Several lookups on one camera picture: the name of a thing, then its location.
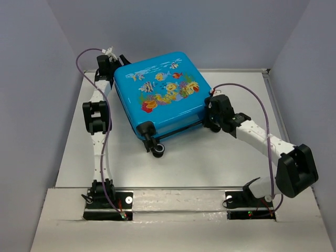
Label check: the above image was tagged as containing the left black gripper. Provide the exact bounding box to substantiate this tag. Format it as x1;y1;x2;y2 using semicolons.
109;55;137;78

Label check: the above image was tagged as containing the blue hard-shell suitcase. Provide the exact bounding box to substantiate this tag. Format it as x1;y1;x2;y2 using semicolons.
114;51;211;158

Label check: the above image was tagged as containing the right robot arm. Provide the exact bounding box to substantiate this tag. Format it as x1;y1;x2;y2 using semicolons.
203;94;319;208

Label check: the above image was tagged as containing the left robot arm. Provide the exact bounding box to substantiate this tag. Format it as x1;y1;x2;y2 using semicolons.
82;54;121;209

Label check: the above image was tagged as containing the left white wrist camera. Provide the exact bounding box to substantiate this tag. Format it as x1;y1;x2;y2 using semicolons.
104;46;118;60

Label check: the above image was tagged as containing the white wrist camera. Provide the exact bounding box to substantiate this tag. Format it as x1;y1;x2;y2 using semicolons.
209;89;221;97
104;46;118;60

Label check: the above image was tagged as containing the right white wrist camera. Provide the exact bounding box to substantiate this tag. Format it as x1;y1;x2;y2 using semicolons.
209;89;221;97

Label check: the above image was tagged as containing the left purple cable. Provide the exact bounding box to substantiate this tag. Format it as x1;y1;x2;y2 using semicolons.
75;48;125;217

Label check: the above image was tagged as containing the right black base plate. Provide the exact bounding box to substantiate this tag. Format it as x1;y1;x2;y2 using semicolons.
222;191;276;221

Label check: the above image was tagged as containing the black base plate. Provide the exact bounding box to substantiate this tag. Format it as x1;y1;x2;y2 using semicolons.
81;190;133;221
222;191;276;221

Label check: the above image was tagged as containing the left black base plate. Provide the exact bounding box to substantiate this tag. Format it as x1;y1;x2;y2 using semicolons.
81;190;133;221

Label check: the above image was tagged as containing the aluminium table rail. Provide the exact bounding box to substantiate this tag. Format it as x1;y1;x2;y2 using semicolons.
54;185;314;192

